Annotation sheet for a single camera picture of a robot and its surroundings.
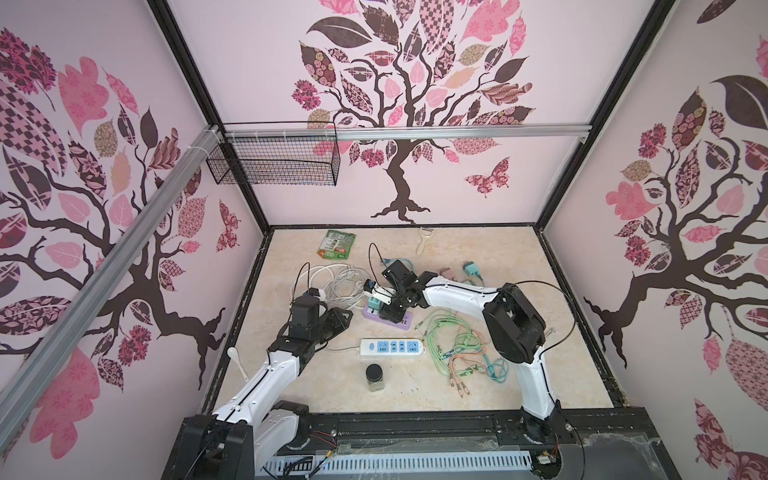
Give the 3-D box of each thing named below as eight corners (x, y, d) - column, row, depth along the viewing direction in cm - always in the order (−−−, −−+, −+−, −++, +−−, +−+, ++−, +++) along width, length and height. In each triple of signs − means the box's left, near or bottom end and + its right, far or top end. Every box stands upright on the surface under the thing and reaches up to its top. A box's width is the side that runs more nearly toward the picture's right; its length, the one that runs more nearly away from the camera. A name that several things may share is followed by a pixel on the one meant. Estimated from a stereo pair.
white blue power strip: (359, 355, 88) (358, 351, 86) (360, 342, 91) (359, 338, 88) (423, 355, 88) (423, 351, 86) (422, 343, 91) (423, 338, 88)
